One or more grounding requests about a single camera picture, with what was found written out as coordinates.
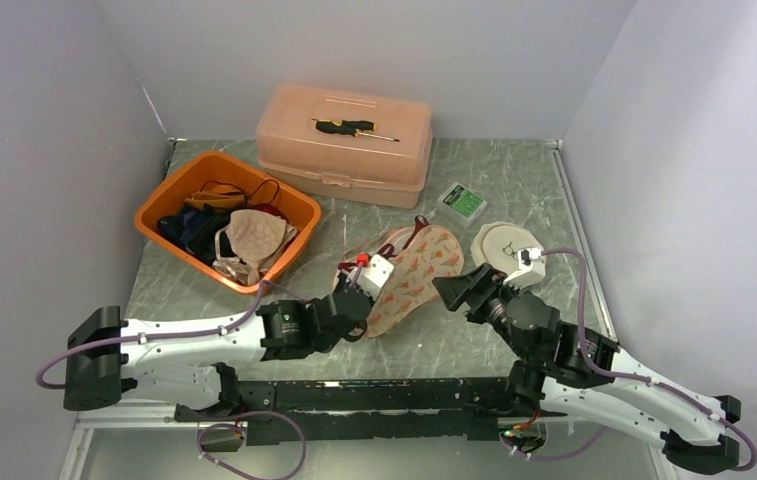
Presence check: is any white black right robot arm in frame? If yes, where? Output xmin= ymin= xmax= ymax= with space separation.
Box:
xmin=433 ymin=264 xmax=741 ymax=475

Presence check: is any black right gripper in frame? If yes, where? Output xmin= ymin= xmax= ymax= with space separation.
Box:
xmin=431 ymin=261 xmax=533 ymax=363

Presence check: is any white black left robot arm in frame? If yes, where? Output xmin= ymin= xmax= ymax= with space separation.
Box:
xmin=63 ymin=277 xmax=381 ymax=420

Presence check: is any beige lace bra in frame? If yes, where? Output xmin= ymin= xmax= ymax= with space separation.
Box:
xmin=213 ymin=209 xmax=298 ymax=286

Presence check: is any aluminium frame rail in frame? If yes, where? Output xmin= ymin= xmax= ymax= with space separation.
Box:
xmin=75 ymin=407 xmax=216 ymax=430

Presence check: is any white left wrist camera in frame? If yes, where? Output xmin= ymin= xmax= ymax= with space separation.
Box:
xmin=349 ymin=252 xmax=395 ymax=301

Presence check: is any dark blue cloth garment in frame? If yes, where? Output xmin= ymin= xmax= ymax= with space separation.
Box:
xmin=157 ymin=214 xmax=193 ymax=251

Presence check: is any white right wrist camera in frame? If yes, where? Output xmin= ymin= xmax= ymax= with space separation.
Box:
xmin=505 ymin=247 xmax=546 ymax=289

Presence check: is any black cloth garment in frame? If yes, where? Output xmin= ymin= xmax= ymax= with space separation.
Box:
xmin=178 ymin=210 xmax=230 ymax=266

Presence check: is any pink translucent toolbox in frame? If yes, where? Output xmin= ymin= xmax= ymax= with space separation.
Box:
xmin=255 ymin=84 xmax=433 ymax=209

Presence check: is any small green-labelled plastic box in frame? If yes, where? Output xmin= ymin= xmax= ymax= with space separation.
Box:
xmin=435 ymin=182 xmax=488 ymax=228

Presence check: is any orange plastic basin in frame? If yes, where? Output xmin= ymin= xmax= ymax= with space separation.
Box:
xmin=135 ymin=151 xmax=322 ymax=295

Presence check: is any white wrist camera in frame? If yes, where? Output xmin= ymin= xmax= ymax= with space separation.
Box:
xmin=505 ymin=247 xmax=546 ymax=289
xmin=349 ymin=252 xmax=395 ymax=301

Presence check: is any black yellow screwdriver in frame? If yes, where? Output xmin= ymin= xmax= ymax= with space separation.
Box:
xmin=312 ymin=118 xmax=399 ymax=142

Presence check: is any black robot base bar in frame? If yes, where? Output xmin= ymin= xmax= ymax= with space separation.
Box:
xmin=174 ymin=377 xmax=535 ymax=446

